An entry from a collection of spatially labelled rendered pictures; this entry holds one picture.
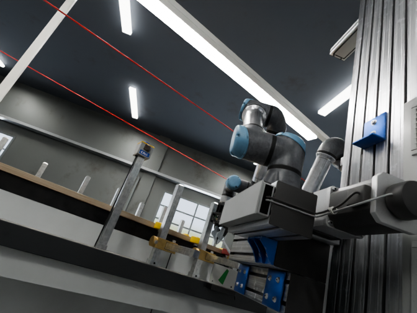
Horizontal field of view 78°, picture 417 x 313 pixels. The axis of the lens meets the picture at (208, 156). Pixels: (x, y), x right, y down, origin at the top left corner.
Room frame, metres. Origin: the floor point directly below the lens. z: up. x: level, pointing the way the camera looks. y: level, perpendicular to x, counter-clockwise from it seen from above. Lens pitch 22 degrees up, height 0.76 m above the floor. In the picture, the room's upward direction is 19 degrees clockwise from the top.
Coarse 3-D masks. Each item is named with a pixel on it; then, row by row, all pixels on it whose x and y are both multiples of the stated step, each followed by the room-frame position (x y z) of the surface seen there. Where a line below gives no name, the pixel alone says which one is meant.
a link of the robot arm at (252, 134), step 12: (252, 108) 1.01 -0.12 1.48; (264, 108) 1.04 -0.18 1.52; (252, 120) 0.90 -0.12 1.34; (264, 120) 1.05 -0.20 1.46; (240, 132) 0.78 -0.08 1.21; (252, 132) 0.78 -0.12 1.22; (264, 132) 0.79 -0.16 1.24; (240, 144) 0.79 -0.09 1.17; (252, 144) 0.78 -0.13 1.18; (264, 144) 0.77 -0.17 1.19; (240, 156) 0.83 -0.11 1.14; (252, 156) 0.81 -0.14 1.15; (264, 156) 0.79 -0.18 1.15
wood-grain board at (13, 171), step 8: (0, 168) 1.14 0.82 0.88; (8, 168) 1.15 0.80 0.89; (16, 168) 1.17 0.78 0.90; (24, 176) 1.19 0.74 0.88; (32, 176) 1.20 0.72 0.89; (40, 184) 1.22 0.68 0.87; (48, 184) 1.24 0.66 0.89; (56, 184) 1.25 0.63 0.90; (64, 192) 1.27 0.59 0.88; (72, 192) 1.29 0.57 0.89; (80, 200) 1.33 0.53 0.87; (88, 200) 1.33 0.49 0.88; (96, 200) 1.35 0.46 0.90; (104, 208) 1.37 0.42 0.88; (128, 216) 1.44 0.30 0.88; (136, 216) 1.46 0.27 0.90; (144, 224) 1.49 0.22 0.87; (152, 224) 1.51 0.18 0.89; (168, 232) 1.56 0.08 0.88; (176, 232) 1.59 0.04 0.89; (208, 248) 1.71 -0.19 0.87; (216, 248) 1.74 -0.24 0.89
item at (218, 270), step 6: (216, 264) 1.51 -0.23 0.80; (216, 270) 1.52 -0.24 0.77; (222, 270) 1.54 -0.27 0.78; (228, 270) 1.56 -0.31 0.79; (234, 270) 1.58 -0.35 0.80; (210, 276) 1.51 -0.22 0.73; (216, 276) 1.53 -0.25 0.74; (228, 276) 1.57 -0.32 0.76; (234, 276) 1.59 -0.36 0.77; (210, 282) 1.51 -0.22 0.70; (216, 282) 1.53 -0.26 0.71; (228, 282) 1.57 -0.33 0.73; (234, 282) 1.59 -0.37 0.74
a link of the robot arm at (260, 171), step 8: (272, 112) 1.04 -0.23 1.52; (280, 112) 1.04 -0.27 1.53; (272, 120) 1.06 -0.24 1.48; (280, 120) 1.05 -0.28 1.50; (272, 128) 1.08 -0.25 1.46; (280, 128) 1.07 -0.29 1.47; (256, 168) 1.23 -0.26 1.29; (264, 168) 1.20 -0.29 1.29; (256, 176) 1.24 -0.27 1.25; (248, 184) 1.27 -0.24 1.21
